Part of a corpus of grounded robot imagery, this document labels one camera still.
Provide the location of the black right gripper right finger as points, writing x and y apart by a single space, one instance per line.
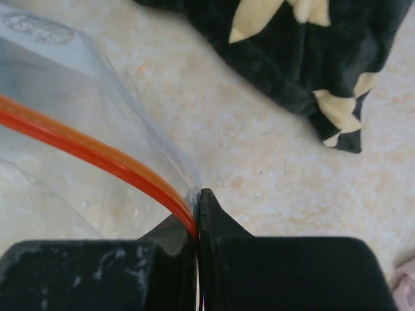
241 271

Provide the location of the clear zip top bag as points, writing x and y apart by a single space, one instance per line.
80 155

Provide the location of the black floral pillow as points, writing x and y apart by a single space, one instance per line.
317 59

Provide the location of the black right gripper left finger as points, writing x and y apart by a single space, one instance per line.
154 272

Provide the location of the pink cloth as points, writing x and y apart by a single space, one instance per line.
404 292

